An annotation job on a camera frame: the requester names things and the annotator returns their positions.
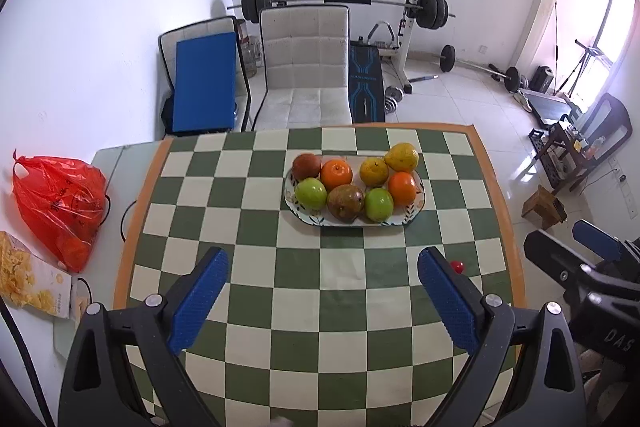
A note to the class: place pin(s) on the yellow lemon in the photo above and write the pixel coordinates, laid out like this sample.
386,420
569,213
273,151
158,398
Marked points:
402,157

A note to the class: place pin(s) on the red cherry tomato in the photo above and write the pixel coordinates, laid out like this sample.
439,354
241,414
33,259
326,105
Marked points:
457,266

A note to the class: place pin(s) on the small wooden stool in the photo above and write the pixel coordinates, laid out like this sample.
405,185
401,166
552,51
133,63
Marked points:
546,206

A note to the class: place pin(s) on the brown pear on plate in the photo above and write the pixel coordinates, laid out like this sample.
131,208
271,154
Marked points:
345,202

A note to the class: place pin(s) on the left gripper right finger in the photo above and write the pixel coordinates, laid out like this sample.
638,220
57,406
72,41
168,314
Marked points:
546,385

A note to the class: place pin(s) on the barbell on rack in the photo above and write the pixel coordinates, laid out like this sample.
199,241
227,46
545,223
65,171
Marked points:
428,14

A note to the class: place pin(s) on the blue folded mat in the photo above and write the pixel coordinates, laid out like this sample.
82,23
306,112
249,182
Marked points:
205,84

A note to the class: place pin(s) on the large orange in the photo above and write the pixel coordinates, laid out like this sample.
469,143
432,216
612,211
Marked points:
403,188

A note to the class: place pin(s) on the green apple on plate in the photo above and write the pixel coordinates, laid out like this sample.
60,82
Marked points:
311,194

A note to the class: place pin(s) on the barbell on floor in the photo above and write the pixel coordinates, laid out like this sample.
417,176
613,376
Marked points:
511,77

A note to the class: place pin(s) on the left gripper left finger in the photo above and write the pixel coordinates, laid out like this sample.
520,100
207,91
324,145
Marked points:
98,387

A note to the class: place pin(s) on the black blue weight bench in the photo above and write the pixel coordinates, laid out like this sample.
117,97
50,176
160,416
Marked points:
365,84

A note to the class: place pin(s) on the red plastic bag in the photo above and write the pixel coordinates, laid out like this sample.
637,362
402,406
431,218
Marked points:
62,201

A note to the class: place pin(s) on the dark orange tangerine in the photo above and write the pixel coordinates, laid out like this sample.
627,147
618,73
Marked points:
306,166

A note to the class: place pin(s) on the yellow citrus on plate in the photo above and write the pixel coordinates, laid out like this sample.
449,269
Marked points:
374,172

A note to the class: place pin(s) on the orange on plate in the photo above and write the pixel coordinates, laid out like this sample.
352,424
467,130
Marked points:
335,172

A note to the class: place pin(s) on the green apple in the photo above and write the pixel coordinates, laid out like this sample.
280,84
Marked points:
378,204
311,194

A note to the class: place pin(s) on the floral oval plate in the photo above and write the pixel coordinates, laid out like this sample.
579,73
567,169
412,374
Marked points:
323,218

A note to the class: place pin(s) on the snack box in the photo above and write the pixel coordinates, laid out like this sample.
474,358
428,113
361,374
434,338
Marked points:
27,280

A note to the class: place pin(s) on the white padded chair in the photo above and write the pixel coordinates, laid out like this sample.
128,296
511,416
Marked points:
305,54

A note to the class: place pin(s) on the dark wooden side table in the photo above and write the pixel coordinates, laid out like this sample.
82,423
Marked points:
574,146

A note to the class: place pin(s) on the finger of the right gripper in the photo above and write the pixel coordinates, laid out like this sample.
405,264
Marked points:
610,249
576,274

